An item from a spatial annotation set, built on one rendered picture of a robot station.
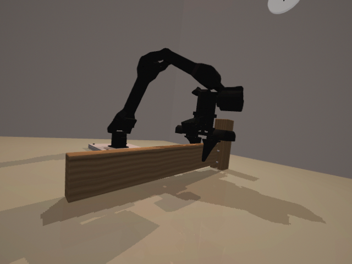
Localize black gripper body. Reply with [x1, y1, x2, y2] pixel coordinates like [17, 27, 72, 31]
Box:
[175, 108, 236, 141]

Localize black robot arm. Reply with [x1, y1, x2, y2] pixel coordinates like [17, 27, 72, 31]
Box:
[107, 48, 244, 149]

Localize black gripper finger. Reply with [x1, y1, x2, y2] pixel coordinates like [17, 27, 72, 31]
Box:
[184, 136, 202, 144]
[202, 139, 221, 162]

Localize brown wooden post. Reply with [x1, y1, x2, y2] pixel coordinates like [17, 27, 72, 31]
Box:
[210, 119, 234, 171]

